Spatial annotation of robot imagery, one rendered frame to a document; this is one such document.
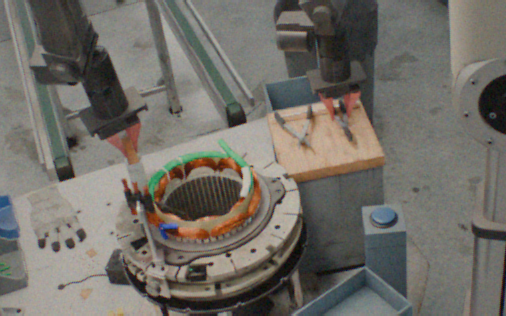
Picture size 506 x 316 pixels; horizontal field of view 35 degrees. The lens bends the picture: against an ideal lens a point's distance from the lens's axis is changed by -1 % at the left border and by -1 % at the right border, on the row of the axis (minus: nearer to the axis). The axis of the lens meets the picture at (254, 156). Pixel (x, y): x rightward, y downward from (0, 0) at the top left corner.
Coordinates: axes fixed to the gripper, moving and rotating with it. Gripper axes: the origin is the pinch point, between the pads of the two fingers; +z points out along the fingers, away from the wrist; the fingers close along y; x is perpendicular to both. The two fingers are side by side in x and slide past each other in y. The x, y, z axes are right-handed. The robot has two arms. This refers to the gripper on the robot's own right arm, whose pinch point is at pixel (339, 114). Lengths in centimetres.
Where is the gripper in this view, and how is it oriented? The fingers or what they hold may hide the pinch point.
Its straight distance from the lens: 159.0
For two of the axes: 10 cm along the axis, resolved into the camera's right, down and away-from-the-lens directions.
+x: 1.7, 6.0, -7.8
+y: -9.8, 2.1, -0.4
